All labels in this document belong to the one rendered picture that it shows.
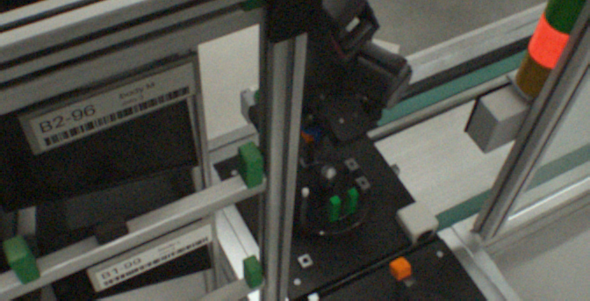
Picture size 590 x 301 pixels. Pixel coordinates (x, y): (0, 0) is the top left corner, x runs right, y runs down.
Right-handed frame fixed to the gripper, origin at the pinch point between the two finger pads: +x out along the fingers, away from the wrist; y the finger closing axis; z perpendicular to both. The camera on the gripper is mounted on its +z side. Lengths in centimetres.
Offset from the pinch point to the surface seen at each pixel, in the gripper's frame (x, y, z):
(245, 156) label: -40, -22, 25
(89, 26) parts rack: -55, -30, 26
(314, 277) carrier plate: 13.5, -7.7, 14.1
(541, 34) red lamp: -23.9, 16.5, 15.3
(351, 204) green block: 8.8, 1.0, 8.7
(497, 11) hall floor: 110, 135, -86
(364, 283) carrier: 13.5, -2.0, 18.1
